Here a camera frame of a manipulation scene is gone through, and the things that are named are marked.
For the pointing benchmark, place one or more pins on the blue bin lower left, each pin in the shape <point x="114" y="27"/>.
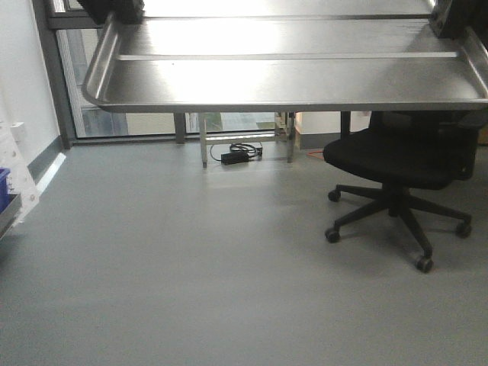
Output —
<point x="4" y="195"/>

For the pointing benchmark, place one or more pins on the black office swivel chair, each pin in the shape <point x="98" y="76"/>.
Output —
<point x="404" y="150"/>

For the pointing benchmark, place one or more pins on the black power adapter with cable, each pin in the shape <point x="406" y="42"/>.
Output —
<point x="238" y="153"/>

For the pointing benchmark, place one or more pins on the steel table legs frame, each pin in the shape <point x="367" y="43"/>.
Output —
<point x="284" y="130"/>

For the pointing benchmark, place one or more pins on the small silver metal tray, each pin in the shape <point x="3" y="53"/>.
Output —
<point x="196" y="56"/>

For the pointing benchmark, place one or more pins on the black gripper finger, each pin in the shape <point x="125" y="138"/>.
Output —
<point x="449" y="18"/>
<point x="126" y="11"/>

